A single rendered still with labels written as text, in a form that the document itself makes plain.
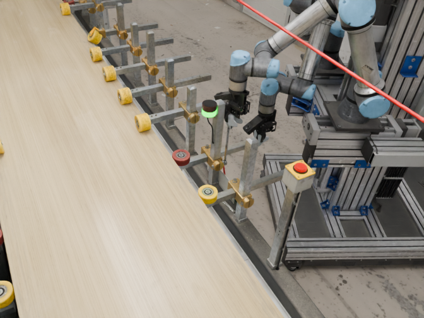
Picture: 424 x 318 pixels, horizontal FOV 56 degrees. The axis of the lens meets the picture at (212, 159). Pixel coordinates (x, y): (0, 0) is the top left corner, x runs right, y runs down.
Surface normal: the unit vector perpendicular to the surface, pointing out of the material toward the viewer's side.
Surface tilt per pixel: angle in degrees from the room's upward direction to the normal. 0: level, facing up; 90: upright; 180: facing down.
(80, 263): 0
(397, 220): 0
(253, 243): 0
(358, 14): 83
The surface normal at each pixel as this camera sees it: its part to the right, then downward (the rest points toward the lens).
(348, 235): 0.06, -0.75
